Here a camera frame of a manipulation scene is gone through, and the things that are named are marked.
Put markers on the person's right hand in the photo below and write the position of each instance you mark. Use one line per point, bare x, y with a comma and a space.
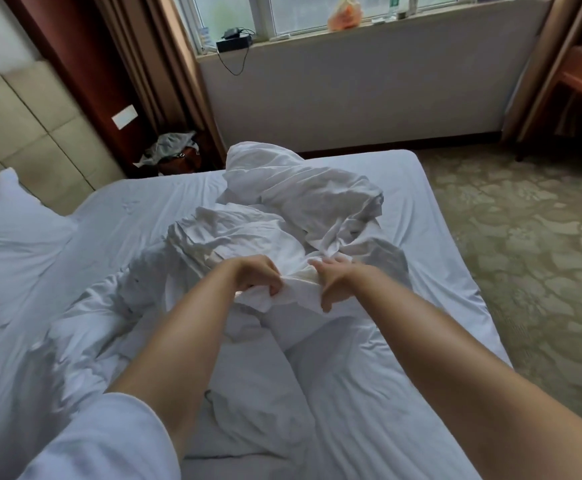
339, 280

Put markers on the person's left hand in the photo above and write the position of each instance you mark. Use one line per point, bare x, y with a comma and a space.
256, 272

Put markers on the white duvet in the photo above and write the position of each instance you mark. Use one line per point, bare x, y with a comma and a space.
301, 195

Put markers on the white bed sheet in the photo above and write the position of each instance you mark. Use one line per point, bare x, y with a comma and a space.
421, 215

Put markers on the white pillow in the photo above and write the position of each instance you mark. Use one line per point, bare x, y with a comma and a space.
6, 245

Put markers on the person's right forearm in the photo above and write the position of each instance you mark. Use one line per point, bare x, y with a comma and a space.
471, 385

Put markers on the person's left forearm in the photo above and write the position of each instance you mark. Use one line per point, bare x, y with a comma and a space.
171, 365

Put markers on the person's white shirt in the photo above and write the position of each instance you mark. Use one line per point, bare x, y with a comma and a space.
106, 440

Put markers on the black device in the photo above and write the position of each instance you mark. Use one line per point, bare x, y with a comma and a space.
234, 42

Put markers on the beige padded headboard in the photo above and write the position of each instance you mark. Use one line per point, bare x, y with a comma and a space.
31, 135

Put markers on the orange plastic bag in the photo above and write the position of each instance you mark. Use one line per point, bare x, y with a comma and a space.
346, 15

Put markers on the window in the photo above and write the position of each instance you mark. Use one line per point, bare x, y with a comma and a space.
301, 7

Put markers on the white wall switch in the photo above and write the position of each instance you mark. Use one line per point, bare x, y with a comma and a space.
125, 117

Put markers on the dark wooden wall panel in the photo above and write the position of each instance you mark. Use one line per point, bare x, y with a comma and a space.
71, 55

